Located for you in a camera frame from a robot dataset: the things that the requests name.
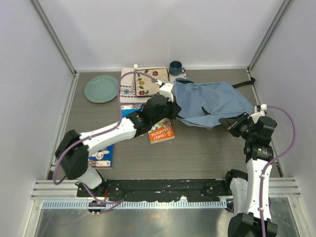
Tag white patterned placemat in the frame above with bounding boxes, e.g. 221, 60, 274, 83
119, 67, 186, 103

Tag orange treehouse book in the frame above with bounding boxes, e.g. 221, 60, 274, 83
148, 118, 175, 144

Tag small blue book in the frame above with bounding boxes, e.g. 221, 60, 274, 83
121, 103, 143, 118

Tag dark blue mug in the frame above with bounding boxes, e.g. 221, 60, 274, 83
169, 61, 186, 76

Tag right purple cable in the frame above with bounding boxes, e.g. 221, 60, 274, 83
261, 105, 295, 237

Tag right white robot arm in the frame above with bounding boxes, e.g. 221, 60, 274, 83
220, 113, 278, 237

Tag square floral plate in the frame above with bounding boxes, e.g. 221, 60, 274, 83
134, 68, 169, 97

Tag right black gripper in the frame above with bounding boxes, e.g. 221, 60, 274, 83
219, 112, 257, 141

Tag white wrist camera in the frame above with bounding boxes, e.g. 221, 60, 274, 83
251, 104, 267, 124
156, 80, 174, 102

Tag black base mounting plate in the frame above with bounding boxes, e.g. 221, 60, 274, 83
91, 179, 232, 202

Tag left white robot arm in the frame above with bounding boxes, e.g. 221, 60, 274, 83
52, 95, 181, 197

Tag blue book with plates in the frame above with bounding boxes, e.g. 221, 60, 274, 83
88, 145, 114, 168

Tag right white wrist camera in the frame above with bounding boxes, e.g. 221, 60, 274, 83
251, 104, 267, 124

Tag purple cable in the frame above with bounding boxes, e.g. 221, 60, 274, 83
52, 71, 160, 185
261, 105, 295, 237

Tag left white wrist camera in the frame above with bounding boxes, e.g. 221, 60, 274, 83
156, 80, 174, 102

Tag slotted cable duct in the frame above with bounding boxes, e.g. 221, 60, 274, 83
42, 198, 227, 209

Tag white fork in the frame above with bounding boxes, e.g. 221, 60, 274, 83
132, 64, 138, 97

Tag blue student backpack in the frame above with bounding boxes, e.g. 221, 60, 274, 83
172, 78, 254, 128

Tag green round plate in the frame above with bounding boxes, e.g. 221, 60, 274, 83
84, 75, 119, 104

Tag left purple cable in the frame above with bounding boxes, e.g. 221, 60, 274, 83
52, 71, 160, 185

